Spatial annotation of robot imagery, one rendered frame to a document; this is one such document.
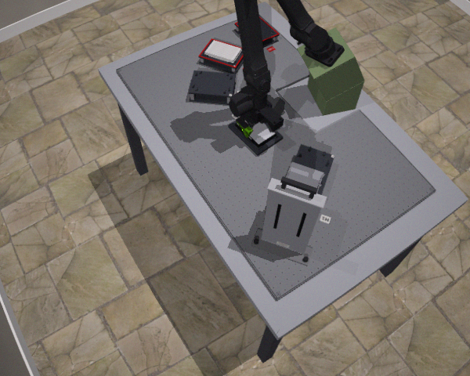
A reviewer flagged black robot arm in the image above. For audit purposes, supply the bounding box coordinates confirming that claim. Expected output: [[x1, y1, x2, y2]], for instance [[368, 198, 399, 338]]
[[229, 0, 345, 132]]

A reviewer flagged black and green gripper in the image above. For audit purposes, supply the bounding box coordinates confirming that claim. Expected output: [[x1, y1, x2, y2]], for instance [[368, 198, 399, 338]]
[[237, 107, 264, 138]]

